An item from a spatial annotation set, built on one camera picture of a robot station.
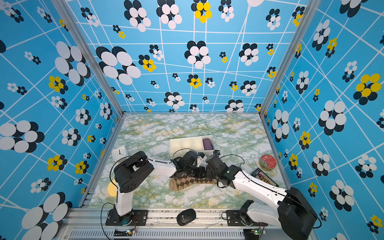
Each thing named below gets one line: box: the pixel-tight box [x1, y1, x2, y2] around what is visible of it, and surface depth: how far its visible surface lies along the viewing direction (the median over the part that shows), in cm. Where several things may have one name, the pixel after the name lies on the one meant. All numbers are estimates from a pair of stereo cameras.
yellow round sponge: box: [108, 179, 118, 198], surface depth 82 cm
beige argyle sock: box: [169, 174, 218, 191], surface depth 86 cm
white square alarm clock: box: [112, 146, 129, 162], surface depth 96 cm
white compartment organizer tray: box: [169, 135, 216, 159], surface depth 102 cm
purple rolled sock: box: [202, 138, 214, 151], surface depth 98 cm
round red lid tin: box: [259, 154, 278, 172], surface depth 91 cm
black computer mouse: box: [176, 208, 197, 226], surface depth 74 cm
